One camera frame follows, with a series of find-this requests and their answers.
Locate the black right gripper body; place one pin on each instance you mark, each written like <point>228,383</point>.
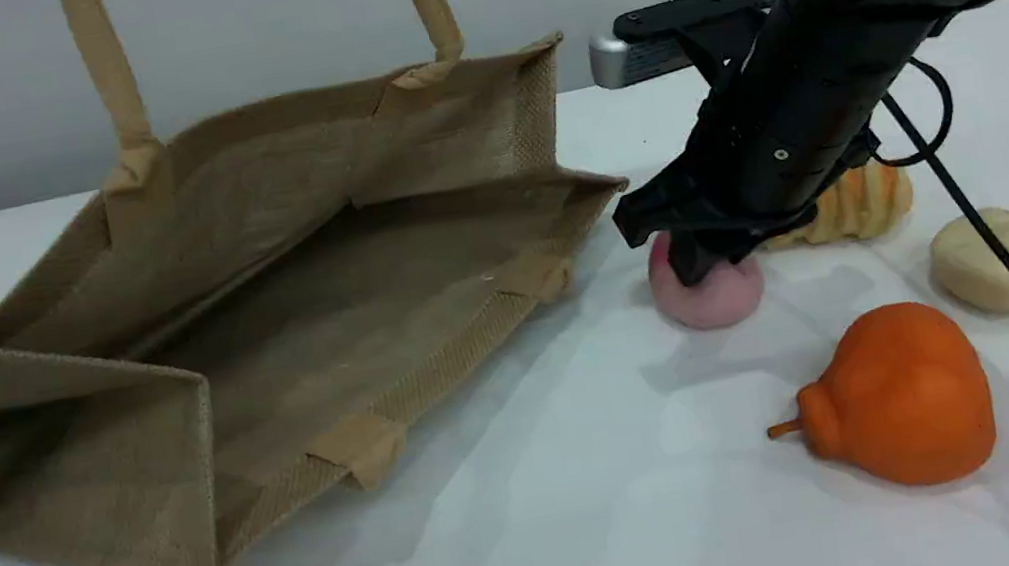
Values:
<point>784,127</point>

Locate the pink peach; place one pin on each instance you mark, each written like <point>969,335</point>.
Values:
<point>715,300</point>

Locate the striped long bread roll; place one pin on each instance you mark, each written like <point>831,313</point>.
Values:
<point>862,206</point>

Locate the brown jute tote bag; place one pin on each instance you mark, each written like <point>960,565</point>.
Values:
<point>266,311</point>

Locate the cream round bun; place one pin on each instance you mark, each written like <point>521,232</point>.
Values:
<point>978,269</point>

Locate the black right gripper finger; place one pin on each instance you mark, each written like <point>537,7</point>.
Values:
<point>698,257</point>
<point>641,216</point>

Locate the orange pear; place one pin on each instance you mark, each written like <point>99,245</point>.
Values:
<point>902,397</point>

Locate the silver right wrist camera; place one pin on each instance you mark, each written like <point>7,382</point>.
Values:
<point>659,41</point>

